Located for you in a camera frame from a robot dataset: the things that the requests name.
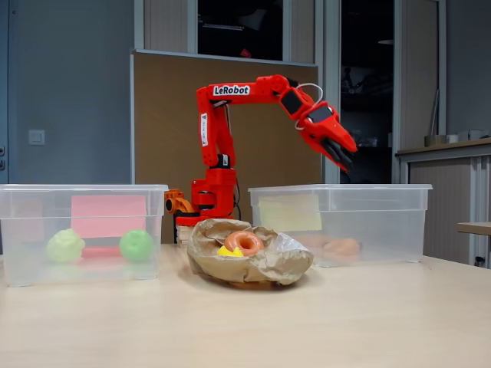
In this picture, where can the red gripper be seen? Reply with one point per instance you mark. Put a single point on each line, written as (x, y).
(324, 130)

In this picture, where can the orange toy croissant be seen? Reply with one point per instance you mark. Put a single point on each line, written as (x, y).
(343, 247)

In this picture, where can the brown toy donut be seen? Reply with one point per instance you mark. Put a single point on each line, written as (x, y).
(232, 242)

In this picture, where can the yellow toy bananas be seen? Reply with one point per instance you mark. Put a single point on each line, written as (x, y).
(229, 252)

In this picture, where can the green toy apple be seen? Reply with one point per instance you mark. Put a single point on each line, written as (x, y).
(136, 245)

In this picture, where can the red toy chili pepper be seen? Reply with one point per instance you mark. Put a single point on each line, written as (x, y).
(99, 252)

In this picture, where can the light green toy grapes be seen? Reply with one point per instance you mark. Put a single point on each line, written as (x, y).
(65, 246)

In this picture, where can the clear plastic bin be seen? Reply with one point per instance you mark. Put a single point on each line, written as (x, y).
(376, 222)
(38, 214)

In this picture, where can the yellow sticky note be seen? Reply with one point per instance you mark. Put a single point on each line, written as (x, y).
(291, 212)

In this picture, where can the pink sticky note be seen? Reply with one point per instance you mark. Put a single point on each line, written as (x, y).
(107, 216)

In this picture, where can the grey metal rod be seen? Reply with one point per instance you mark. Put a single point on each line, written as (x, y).
(433, 115)

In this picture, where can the clear plastic bag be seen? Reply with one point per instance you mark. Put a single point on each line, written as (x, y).
(287, 242)

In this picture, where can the white cup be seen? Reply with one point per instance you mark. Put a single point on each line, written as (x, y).
(452, 138)

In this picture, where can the grey cabinet with wooden top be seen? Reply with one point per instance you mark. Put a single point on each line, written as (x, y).
(441, 199)

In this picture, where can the crumpled brown paper bag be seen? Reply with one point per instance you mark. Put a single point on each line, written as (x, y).
(268, 268)

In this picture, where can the light wooden side table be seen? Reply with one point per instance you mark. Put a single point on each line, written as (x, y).
(475, 227)

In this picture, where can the orange printed clamp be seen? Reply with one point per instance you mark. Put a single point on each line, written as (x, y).
(174, 203)

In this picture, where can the brown cork pin board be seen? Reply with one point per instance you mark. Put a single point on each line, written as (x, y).
(165, 134)

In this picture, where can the wooden base block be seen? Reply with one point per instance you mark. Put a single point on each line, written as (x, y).
(184, 234)

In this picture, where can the white light switch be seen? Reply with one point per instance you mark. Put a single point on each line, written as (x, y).
(37, 137)

